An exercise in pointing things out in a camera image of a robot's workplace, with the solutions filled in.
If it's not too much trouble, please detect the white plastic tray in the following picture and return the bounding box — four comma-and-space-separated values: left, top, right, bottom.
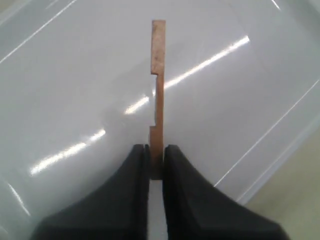
0, 0, 320, 240

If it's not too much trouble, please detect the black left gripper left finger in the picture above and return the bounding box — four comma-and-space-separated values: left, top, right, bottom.
31, 144, 150, 240

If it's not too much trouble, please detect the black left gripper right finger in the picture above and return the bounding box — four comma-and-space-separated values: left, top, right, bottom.
162, 145, 289, 240

